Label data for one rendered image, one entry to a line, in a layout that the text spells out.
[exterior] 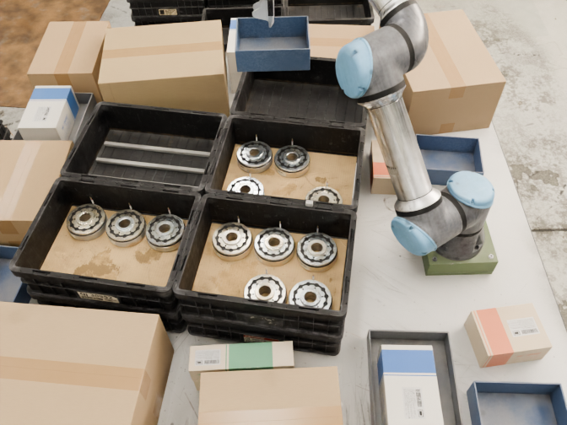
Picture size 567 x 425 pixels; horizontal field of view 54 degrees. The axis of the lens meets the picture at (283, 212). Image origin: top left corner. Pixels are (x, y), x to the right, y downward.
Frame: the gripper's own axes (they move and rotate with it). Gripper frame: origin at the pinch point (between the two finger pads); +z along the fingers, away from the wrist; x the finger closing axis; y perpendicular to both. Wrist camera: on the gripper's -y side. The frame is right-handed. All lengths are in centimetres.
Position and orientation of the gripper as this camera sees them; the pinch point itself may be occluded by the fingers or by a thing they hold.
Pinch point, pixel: (272, 22)
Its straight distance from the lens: 165.7
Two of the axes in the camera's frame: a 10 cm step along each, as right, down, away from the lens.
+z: 0.2, 6.6, 7.5
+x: -0.1, 7.5, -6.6
